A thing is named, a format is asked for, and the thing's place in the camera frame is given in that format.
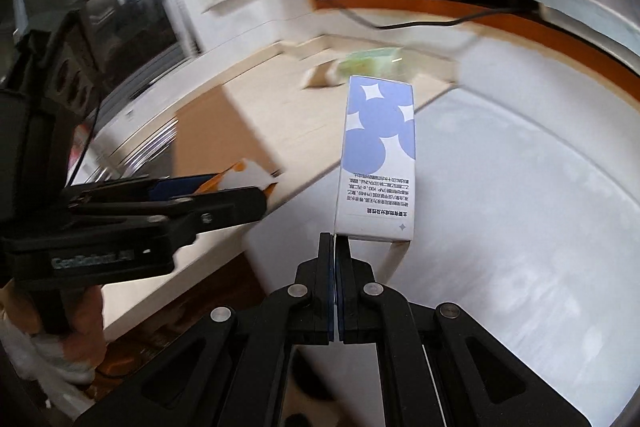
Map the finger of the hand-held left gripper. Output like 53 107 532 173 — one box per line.
75 187 268 248
62 174 221 208

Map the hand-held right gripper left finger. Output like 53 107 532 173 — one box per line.
74 233 335 427

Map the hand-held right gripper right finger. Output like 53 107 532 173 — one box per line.
335 236 590 427

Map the orange white snack wrapper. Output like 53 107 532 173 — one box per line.
197 157 283 200

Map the white box with blue circles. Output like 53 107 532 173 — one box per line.
334 75 417 278

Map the person's left hand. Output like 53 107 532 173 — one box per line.
0 284 107 363

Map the stainless steel sink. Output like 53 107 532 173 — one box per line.
70 117 181 188

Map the brown cardboard sheet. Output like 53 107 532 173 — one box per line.
172 84 282 180

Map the small brown white box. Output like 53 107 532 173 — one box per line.
300 59 347 88

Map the dark window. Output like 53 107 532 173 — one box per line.
0 0 196 108

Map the green packet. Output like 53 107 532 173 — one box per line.
337 47 401 78

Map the black cable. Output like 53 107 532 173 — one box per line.
345 4 541 31

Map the brown wooden frame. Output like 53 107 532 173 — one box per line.
305 0 640 88

